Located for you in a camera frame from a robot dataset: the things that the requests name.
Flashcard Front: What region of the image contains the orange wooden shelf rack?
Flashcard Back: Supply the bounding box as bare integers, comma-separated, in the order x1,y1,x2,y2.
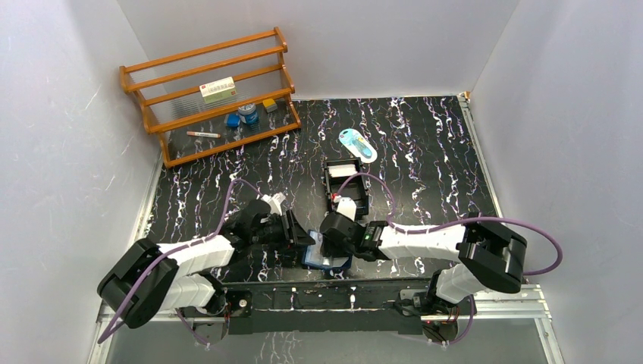
118,27,302,168

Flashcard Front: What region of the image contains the blue small cap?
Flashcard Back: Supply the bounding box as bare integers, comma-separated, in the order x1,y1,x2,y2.
225,114,241,128

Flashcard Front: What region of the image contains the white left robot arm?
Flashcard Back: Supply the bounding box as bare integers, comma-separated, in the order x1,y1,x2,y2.
97,195,315,328

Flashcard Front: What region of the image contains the black card box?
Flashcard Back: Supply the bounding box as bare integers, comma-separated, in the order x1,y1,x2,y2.
322,158,369,220

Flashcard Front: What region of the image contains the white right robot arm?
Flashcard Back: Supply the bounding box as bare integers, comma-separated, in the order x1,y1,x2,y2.
320,212,527,315

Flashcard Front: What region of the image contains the yellow grey small block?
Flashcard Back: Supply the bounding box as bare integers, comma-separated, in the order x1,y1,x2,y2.
262,98,278,113

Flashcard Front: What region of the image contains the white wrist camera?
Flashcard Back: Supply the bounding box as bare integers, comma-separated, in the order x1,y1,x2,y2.
334,196,357,221
261,193,286,215

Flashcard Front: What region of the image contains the blue round tin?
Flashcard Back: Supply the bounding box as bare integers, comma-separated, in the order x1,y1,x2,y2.
237,103,259,125

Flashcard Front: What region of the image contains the teal oval blister pack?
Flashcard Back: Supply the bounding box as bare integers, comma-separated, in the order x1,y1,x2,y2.
338,128,378,164

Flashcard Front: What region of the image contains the orange white marker pen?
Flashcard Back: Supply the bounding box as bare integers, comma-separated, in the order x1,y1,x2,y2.
187,131,221,139

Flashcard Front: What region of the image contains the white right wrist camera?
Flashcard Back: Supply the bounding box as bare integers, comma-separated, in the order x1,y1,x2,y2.
334,196,357,221

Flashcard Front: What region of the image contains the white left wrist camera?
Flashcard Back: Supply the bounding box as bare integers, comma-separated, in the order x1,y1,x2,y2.
261,193,286,215

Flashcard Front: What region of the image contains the blue leather card holder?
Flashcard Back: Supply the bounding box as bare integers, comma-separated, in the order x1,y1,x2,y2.
302,230,353,275

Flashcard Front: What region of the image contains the white card stack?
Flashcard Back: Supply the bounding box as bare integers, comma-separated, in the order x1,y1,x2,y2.
328,163,357,178

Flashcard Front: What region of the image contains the white green small box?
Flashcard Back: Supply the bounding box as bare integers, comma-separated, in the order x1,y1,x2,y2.
199,77,237,104

